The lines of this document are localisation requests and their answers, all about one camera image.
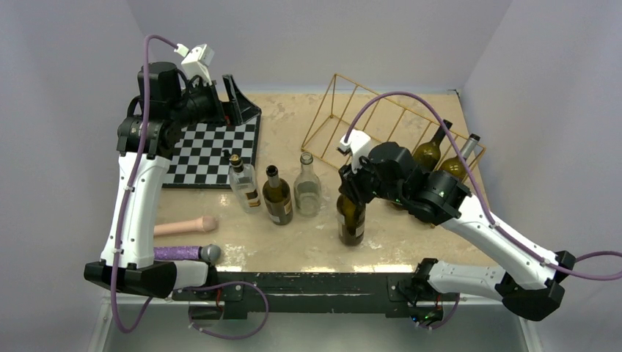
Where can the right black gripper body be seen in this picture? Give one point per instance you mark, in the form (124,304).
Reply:
(368,182)

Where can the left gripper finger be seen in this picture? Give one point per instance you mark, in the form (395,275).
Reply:
(228,106)
(244,108)

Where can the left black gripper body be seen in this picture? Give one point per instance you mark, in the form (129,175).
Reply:
(202,103)

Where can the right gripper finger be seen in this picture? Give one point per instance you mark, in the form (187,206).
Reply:
(347,186)
(361,200)

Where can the dark front wine bottle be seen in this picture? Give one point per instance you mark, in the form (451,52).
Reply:
(351,221)

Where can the clear glass bottle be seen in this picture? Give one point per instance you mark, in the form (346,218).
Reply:
(307,188)

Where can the dark wine bottle white label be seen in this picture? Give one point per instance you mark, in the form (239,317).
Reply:
(428,154)

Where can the clear square liquor bottle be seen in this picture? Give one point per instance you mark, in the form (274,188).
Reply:
(243,182)

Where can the green bottle silver neck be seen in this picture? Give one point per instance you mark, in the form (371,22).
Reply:
(277,197)

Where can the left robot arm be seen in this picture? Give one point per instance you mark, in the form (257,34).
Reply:
(169,100)

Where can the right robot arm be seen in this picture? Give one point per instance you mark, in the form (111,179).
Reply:
(524,287)

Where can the black white chessboard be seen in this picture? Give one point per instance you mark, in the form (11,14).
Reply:
(197,160)

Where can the purple glitter microphone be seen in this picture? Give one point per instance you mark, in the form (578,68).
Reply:
(209,254)

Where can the black front mounting bar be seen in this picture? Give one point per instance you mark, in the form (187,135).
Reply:
(394,295)

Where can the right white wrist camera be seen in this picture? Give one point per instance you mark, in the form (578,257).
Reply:
(358,145)

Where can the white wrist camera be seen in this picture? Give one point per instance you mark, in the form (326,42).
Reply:
(196,61)
(358,145)

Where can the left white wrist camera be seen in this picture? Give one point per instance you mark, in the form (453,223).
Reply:
(196,61)

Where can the gold wire wine rack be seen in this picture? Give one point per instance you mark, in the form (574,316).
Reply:
(347,105)

